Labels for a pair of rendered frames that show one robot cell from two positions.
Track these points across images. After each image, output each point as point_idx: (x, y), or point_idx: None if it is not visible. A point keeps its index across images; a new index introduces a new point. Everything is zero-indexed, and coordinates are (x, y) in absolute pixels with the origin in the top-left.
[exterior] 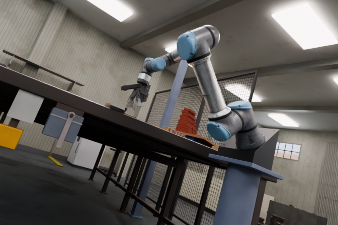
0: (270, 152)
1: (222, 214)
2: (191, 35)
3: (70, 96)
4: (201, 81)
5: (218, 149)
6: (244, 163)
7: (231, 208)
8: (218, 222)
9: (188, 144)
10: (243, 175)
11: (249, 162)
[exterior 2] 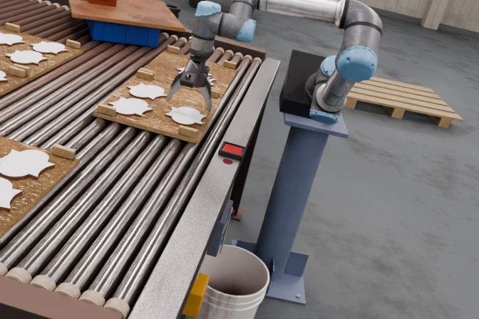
0: None
1: (300, 176)
2: (375, 62)
3: (227, 194)
4: (345, 88)
5: (283, 103)
6: (338, 134)
7: (309, 168)
8: (295, 183)
9: (259, 114)
10: (323, 135)
11: (345, 134)
